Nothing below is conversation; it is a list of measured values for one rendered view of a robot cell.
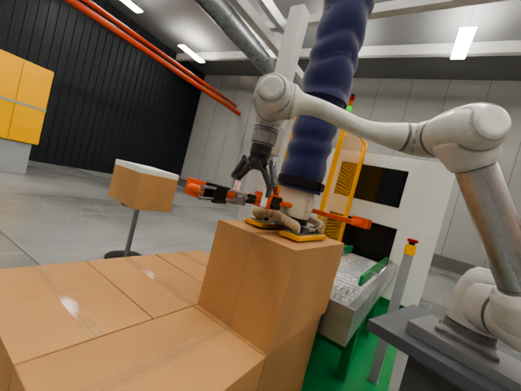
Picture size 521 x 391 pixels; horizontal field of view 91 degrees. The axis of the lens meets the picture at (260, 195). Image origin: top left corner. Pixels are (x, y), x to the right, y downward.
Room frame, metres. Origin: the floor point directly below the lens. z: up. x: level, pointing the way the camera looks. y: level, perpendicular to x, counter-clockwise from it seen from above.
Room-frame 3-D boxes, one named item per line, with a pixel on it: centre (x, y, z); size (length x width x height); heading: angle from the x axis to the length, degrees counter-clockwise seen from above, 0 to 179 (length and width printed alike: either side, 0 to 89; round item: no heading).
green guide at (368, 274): (2.70, -1.43, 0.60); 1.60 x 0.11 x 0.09; 147
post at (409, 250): (1.78, -1.10, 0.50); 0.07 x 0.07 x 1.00; 57
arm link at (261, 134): (0.93, 0.04, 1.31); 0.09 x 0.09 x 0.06
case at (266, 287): (1.27, -0.18, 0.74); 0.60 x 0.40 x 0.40; 145
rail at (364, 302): (2.37, -1.28, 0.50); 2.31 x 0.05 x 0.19; 147
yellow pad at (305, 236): (1.21, -0.25, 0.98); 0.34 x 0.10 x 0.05; 146
